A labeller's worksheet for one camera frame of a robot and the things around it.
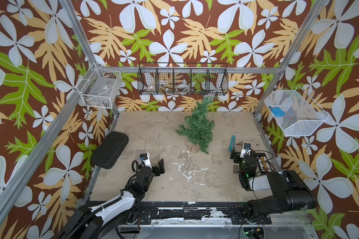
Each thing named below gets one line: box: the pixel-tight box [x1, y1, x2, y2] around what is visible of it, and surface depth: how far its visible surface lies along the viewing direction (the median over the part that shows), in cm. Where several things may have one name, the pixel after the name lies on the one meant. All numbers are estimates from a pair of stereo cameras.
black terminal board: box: [255, 152, 274, 175], surface depth 93 cm
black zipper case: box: [91, 131, 129, 170], surface depth 93 cm
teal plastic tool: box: [228, 134, 236, 152], surface depth 106 cm
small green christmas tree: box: [175, 96, 215, 155], surface depth 82 cm
